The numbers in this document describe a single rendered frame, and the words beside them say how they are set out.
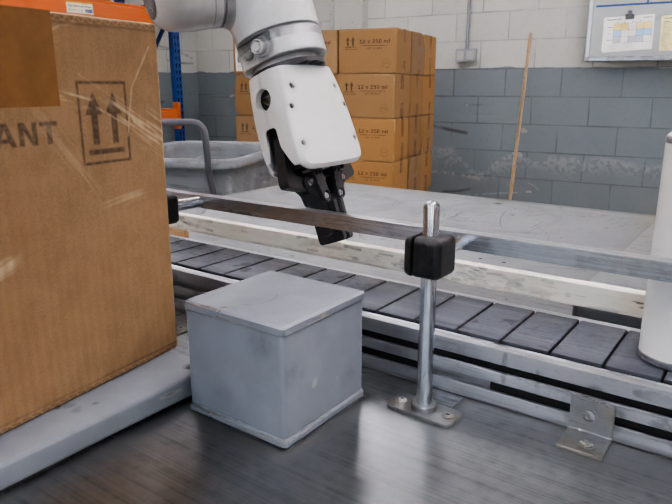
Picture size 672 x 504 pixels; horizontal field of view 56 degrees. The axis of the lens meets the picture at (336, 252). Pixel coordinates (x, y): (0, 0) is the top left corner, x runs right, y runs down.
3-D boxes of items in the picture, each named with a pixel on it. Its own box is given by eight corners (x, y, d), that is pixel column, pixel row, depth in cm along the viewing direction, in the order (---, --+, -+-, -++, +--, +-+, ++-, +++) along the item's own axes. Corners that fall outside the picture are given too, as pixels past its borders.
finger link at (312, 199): (309, 175, 58) (329, 244, 59) (329, 171, 61) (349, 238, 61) (284, 184, 60) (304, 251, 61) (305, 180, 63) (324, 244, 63)
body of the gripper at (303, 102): (277, 42, 55) (313, 166, 55) (344, 48, 63) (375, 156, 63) (221, 74, 60) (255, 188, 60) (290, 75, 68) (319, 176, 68)
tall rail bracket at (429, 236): (472, 388, 52) (484, 191, 48) (431, 425, 47) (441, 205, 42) (437, 378, 54) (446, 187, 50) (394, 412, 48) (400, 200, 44)
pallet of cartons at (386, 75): (437, 240, 453) (445, 36, 418) (400, 269, 380) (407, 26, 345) (290, 225, 501) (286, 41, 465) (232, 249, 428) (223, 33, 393)
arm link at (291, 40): (277, 17, 55) (287, 51, 55) (336, 25, 62) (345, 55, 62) (216, 54, 60) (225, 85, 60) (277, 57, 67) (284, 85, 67)
